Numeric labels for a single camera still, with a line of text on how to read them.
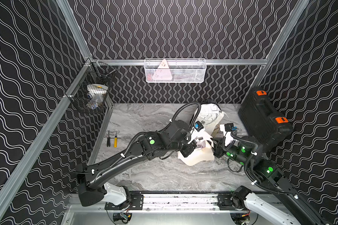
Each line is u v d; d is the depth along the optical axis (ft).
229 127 1.80
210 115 3.20
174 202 2.50
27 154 1.68
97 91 2.67
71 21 2.42
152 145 1.42
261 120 2.75
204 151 2.36
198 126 1.73
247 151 1.56
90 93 2.72
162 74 2.94
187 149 1.80
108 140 3.20
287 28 2.51
